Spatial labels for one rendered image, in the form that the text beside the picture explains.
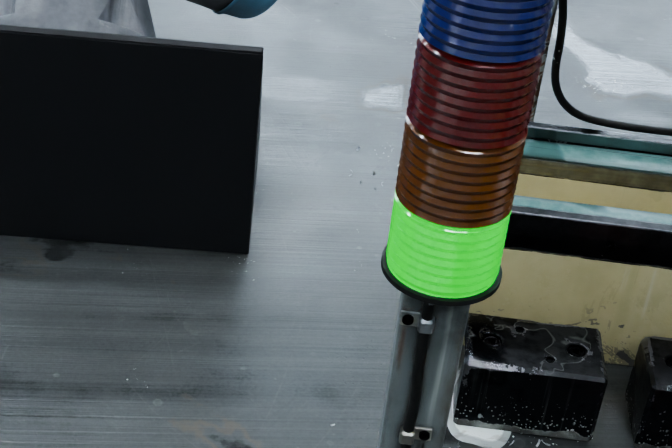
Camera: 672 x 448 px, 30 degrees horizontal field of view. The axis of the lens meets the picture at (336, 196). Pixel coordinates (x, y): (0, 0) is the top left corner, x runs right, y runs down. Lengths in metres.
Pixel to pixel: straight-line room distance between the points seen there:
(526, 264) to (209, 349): 0.25
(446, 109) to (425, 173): 0.04
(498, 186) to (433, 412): 0.16
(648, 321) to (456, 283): 0.37
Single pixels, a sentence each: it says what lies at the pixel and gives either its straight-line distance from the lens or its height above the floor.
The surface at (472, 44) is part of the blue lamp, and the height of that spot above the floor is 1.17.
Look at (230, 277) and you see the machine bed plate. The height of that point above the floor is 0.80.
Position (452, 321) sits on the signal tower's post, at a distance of 0.67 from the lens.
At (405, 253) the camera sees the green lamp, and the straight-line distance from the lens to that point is 0.63.
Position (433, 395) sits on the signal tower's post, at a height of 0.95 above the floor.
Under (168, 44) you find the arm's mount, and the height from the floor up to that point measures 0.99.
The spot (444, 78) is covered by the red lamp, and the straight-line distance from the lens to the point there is 0.58.
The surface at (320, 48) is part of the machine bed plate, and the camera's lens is 1.41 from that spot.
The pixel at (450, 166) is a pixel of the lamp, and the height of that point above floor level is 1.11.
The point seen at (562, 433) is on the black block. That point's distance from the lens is 0.92.
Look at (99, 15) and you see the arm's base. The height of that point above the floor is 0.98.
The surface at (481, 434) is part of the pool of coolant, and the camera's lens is 0.91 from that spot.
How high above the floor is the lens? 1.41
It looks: 32 degrees down
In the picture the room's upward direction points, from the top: 7 degrees clockwise
